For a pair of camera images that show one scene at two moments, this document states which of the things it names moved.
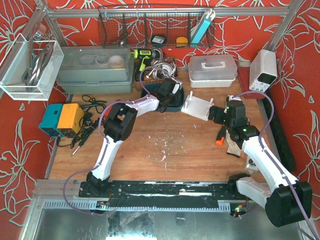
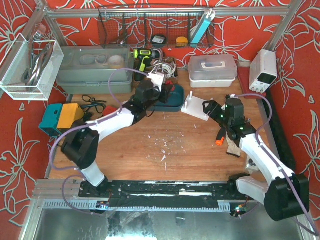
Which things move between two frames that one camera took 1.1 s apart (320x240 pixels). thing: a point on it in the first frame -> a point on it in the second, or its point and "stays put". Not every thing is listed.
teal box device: (51, 118) stays put
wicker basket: (162, 67) stays put
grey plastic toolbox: (95, 69) stays put
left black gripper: (169, 95) -> (164, 92)
